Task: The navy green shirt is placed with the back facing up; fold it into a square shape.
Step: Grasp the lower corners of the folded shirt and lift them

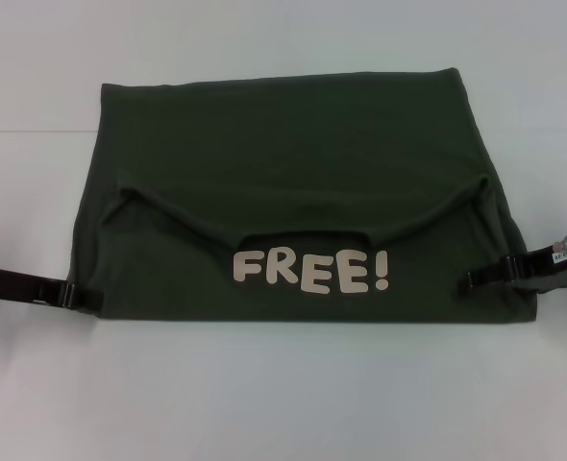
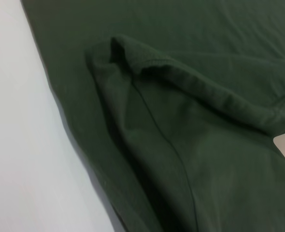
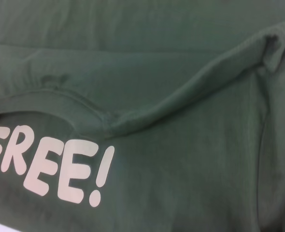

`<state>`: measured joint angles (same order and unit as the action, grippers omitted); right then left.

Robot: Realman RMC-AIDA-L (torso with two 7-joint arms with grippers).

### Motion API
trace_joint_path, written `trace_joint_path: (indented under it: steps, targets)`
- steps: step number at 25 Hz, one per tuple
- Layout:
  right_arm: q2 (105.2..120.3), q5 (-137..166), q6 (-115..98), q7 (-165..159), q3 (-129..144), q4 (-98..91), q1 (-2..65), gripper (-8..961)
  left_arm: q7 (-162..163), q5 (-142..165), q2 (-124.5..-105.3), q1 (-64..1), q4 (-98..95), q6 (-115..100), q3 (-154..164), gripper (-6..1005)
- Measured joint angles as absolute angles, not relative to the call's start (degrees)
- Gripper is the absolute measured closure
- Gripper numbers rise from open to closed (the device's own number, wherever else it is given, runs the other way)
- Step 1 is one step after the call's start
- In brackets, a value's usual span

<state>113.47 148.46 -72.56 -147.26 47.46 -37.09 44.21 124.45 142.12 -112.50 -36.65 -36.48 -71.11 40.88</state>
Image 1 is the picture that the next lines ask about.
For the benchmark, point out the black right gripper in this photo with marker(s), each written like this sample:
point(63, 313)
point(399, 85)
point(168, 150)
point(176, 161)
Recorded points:
point(559, 269)

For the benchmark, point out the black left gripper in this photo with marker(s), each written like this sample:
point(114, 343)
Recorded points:
point(17, 285)

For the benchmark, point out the dark green t-shirt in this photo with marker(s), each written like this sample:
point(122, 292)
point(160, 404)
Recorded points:
point(288, 168)

